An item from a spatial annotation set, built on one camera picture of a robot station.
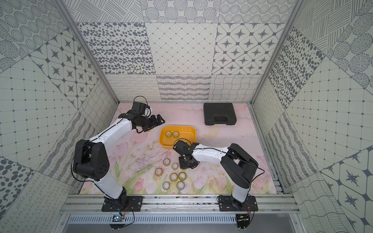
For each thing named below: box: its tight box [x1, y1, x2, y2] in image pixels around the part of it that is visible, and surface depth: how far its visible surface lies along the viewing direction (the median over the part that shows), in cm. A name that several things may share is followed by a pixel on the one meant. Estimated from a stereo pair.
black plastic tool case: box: [203, 102, 238, 126], surface depth 109 cm
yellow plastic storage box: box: [158, 125, 197, 150], surface depth 102 cm
